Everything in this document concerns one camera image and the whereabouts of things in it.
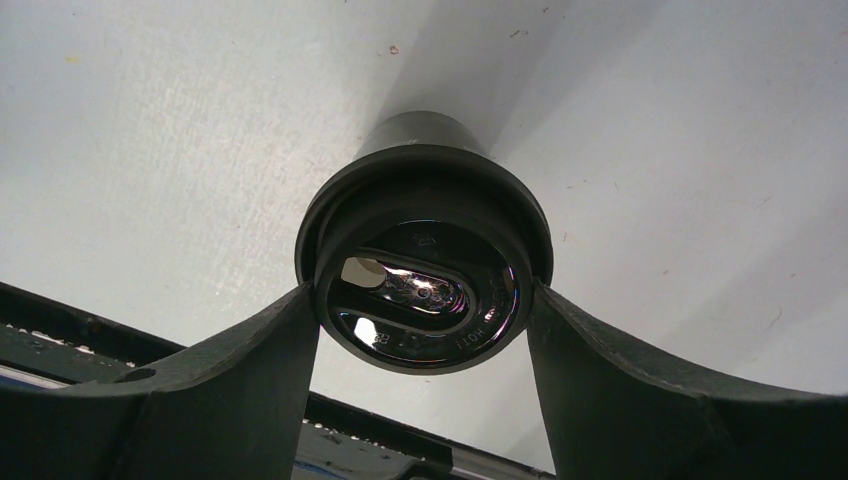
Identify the black takeout cup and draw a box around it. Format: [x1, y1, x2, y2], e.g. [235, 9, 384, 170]
[354, 111, 488, 160]

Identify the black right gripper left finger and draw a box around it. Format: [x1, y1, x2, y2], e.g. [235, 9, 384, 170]
[1, 284, 319, 479]

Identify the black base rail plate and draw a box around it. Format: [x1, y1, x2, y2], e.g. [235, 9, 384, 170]
[1, 285, 543, 479]

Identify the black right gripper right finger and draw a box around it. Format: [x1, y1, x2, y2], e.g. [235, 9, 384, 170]
[528, 284, 847, 479]

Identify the black cup lid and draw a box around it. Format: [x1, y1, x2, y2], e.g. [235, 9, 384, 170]
[294, 145, 554, 375]

